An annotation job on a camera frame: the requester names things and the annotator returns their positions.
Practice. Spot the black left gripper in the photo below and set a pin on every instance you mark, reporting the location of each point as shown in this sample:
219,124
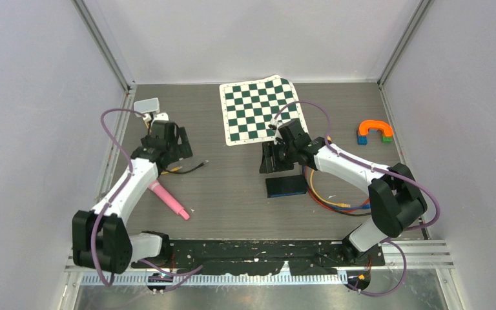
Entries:
181,150

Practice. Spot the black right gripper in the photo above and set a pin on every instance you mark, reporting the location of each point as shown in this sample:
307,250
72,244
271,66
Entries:
268,152

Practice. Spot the black network switch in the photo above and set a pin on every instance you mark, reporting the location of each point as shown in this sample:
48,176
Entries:
285,186

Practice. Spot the small white grey hub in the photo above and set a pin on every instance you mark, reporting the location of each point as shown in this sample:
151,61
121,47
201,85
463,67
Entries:
147,106

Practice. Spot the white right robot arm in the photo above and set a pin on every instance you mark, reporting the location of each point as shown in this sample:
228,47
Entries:
395,200

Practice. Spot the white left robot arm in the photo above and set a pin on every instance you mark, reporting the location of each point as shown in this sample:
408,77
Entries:
99,236

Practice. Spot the pink marker pen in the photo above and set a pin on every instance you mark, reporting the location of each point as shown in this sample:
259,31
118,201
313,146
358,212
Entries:
166,197

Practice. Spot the green white chessboard mat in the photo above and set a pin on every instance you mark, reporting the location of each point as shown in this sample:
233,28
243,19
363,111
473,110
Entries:
249,107

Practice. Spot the blue toy block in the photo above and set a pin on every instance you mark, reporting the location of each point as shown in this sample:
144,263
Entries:
361,138

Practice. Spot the orange arch toy block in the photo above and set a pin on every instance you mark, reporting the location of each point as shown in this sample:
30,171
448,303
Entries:
369,124

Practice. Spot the green toy block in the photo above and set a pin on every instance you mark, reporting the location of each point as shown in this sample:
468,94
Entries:
387,139

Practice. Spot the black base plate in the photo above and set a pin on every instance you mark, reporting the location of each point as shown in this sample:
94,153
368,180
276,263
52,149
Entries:
260,257

